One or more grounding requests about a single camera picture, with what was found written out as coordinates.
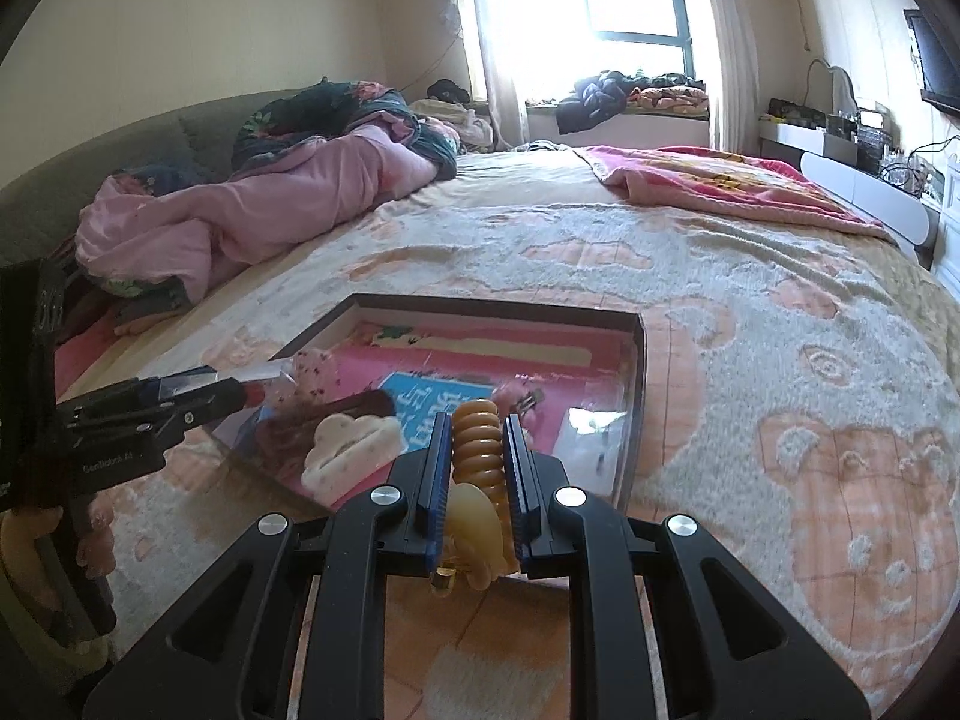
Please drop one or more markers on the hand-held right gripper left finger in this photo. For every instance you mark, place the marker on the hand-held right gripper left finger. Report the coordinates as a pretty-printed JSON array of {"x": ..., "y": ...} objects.
[{"x": 439, "y": 487}]

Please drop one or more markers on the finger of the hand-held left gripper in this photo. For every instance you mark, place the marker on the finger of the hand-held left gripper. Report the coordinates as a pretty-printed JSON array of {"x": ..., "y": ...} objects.
[
  {"x": 161, "y": 388},
  {"x": 202, "y": 405}
]

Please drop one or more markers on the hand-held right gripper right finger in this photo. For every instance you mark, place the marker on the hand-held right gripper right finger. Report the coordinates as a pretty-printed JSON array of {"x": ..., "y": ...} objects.
[{"x": 521, "y": 487}]

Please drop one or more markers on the cream pearly hair clip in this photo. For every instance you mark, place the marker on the cream pearly hair clip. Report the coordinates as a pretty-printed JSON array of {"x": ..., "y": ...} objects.
[{"x": 472, "y": 540}]

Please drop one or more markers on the clear plastic bag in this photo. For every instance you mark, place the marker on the clear plastic bag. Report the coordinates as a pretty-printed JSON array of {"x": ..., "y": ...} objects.
[{"x": 262, "y": 375}]

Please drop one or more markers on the pink pompom hair clip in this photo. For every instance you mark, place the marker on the pink pompom hair clip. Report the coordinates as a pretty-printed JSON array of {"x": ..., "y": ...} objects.
[{"x": 517, "y": 396}]

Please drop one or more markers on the white cloud-shaped hair claw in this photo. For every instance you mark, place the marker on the white cloud-shaped hair claw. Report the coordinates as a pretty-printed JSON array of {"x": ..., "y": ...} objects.
[{"x": 345, "y": 454}]

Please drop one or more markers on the dark maroon hair clip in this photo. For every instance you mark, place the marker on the dark maroon hair clip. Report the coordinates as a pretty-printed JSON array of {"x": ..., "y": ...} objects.
[{"x": 352, "y": 405}]

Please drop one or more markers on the brown cardboard box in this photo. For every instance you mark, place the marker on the brown cardboard box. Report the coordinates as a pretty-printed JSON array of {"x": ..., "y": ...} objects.
[{"x": 592, "y": 382}]

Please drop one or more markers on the pink dotted fabric scrunchie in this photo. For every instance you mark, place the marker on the pink dotted fabric scrunchie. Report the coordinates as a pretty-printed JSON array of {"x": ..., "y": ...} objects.
[{"x": 315, "y": 375}]

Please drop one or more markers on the pink quilt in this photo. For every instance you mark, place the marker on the pink quilt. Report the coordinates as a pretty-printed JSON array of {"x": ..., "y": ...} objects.
[{"x": 285, "y": 195}]

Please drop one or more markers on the green padded headboard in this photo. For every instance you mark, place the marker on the green padded headboard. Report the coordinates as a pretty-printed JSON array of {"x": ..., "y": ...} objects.
[{"x": 112, "y": 157}]

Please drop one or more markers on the dark floral quilt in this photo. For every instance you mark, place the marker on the dark floral quilt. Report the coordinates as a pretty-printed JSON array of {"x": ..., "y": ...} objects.
[{"x": 330, "y": 109}]

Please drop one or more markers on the red printed blanket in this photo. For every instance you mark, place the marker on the red printed blanket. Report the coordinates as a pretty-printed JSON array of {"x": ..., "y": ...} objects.
[{"x": 712, "y": 180}]

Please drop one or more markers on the dark clothes pile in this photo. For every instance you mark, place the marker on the dark clothes pile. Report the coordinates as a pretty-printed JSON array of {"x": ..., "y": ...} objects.
[{"x": 596, "y": 101}]

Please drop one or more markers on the orange floral cushion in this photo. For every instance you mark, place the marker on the orange floral cushion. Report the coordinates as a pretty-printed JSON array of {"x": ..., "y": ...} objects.
[{"x": 671, "y": 99}]

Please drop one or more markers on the cream curtain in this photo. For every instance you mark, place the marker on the cream curtain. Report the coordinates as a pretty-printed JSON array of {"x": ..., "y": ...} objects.
[
  {"x": 495, "y": 67},
  {"x": 716, "y": 45}
]

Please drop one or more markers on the white cluttered desk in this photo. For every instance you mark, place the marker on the white cluttered desk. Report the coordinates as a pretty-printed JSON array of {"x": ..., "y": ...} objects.
[{"x": 802, "y": 135}]

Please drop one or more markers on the white bed footboard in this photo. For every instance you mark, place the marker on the white bed footboard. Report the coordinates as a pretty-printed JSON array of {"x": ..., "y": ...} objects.
[{"x": 870, "y": 195}]

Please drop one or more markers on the window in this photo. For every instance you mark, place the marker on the window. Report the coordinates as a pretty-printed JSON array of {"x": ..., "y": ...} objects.
[{"x": 600, "y": 0}]

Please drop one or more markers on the white drawer cabinet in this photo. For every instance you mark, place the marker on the white drawer cabinet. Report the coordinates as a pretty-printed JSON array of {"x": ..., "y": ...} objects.
[{"x": 946, "y": 225}]

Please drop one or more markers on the white arched mirror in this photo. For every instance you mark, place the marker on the white arched mirror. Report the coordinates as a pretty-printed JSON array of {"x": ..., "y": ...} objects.
[{"x": 832, "y": 82}]

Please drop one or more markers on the black flat television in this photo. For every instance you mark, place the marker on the black flat television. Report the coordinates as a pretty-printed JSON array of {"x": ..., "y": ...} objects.
[{"x": 941, "y": 64}]

